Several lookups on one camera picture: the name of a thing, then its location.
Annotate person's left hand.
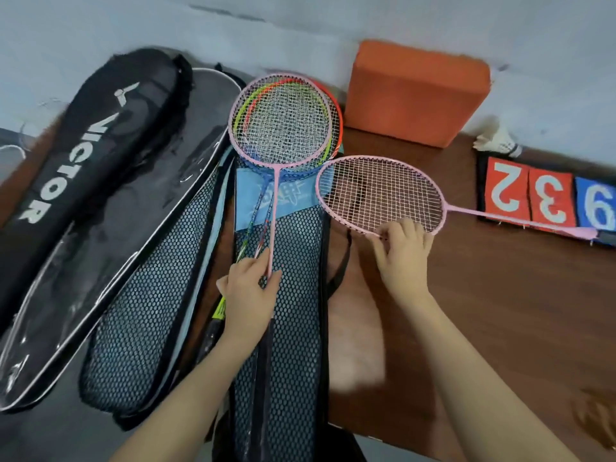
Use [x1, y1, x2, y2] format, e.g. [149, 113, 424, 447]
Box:
[216, 259, 284, 350]

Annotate person's right hand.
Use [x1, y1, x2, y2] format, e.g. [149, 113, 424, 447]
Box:
[368, 218, 435, 311]

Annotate pink badminton racket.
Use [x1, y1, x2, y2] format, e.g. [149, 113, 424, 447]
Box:
[315, 155, 616, 247]
[228, 73, 340, 284]

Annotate person's right forearm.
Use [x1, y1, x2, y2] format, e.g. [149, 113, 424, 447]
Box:
[402, 292, 580, 462]

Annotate person's left forearm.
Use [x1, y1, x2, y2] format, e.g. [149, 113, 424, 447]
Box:
[110, 332, 263, 462]

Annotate mesh racket bag blue label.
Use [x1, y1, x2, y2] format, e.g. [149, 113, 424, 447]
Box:
[212, 156, 366, 462]

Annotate green badminton racket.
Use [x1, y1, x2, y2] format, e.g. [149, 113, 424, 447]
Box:
[195, 78, 334, 366]

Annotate orange badminton racket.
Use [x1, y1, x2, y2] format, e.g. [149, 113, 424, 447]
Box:
[242, 77, 345, 258]

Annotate white shuttlecock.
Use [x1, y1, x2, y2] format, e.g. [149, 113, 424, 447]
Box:
[473, 121, 523, 158]

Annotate black mesh racket bag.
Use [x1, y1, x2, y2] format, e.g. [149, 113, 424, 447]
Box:
[78, 144, 237, 432]

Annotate orange foam block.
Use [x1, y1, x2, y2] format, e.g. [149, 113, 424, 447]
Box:
[343, 39, 492, 149]

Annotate flip number scoreboard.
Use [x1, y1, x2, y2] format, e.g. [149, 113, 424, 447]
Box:
[476, 151, 616, 247]

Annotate clear plastic racket cover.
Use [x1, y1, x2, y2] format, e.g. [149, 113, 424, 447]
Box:
[0, 67, 242, 412]

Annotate black lettered racket cover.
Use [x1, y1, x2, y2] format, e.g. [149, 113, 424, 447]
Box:
[0, 48, 194, 332]

